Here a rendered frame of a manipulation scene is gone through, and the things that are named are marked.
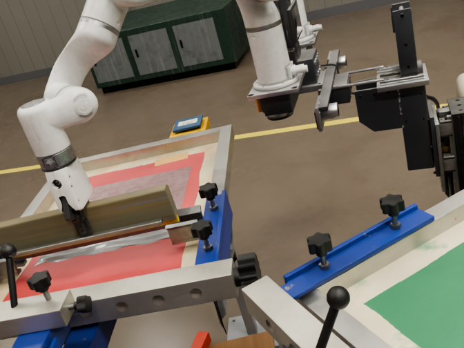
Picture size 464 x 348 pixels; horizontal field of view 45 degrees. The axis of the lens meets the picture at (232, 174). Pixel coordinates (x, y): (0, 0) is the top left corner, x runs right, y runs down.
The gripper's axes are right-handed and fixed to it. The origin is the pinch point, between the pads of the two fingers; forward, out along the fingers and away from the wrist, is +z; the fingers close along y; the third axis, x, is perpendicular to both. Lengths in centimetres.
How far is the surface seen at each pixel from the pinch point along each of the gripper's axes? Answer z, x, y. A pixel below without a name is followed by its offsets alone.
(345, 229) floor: 107, -59, 141
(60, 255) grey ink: 9.5, 11.8, 4.9
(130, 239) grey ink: 9.6, -5.8, 5.4
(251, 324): 100, -12, 75
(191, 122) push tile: 9, -13, 76
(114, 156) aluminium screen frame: 8, 10, 56
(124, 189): 10.4, 2.8, 35.9
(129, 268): 10.2, -7.8, -5.7
